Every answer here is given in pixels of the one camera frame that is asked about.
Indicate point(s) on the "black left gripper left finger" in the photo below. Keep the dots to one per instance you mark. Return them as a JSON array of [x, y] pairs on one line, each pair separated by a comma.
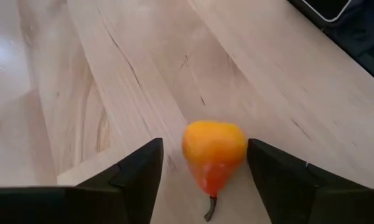
[[112, 199]]

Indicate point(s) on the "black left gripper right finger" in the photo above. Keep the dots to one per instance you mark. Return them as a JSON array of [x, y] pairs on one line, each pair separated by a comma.
[[298, 193]]

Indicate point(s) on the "red orange pear with stem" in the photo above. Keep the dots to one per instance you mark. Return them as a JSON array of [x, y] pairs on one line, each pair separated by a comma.
[[213, 152]]

